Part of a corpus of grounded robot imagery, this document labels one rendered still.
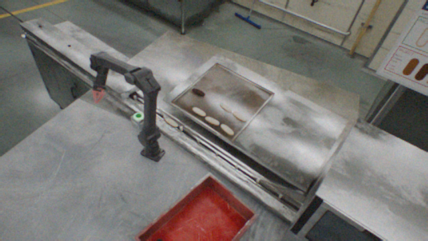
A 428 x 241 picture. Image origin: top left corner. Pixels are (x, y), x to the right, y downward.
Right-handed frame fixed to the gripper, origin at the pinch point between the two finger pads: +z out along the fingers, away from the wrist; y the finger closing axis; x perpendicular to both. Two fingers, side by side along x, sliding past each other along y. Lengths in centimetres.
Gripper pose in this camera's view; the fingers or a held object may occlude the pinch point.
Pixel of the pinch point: (96, 99)
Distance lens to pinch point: 167.4
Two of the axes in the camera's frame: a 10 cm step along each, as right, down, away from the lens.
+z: -3.1, 9.2, 2.3
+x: -8.8, -1.8, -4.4
